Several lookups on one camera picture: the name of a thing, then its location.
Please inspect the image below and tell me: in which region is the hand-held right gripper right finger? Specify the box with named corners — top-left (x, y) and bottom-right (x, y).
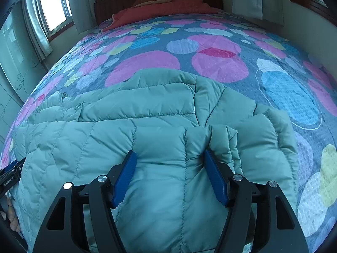
top-left (204, 149), bottom-right (310, 253)

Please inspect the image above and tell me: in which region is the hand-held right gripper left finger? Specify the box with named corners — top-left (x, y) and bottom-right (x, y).
top-left (32, 150), bottom-right (138, 253)

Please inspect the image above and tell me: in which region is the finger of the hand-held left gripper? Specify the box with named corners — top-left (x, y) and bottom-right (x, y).
top-left (0, 157), bottom-right (27, 176)

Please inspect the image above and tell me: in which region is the green puffer jacket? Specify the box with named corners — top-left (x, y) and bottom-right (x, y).
top-left (9, 69), bottom-right (299, 253)

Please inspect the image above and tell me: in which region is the person's left hand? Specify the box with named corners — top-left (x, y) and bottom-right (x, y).
top-left (0, 196), bottom-right (23, 234)

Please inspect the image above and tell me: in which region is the glass-door wardrobe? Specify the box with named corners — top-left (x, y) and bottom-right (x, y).
top-left (0, 3), bottom-right (49, 143)

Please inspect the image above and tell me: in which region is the circle-printed bedspread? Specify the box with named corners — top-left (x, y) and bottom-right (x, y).
top-left (0, 12), bottom-right (337, 253)

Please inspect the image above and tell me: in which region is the pale curtain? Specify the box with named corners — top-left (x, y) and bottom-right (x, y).
top-left (21, 0), bottom-right (53, 58)
top-left (232, 0), bottom-right (285, 27)
top-left (66, 0), bottom-right (100, 34)

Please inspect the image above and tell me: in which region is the red pillow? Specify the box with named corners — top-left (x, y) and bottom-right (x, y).
top-left (102, 0), bottom-right (222, 32)

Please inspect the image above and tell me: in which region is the wooden headboard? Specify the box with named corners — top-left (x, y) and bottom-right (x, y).
top-left (93, 0), bottom-right (224, 27)

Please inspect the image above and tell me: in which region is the window with white frame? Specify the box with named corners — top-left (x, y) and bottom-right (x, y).
top-left (33, 0), bottom-right (74, 39)

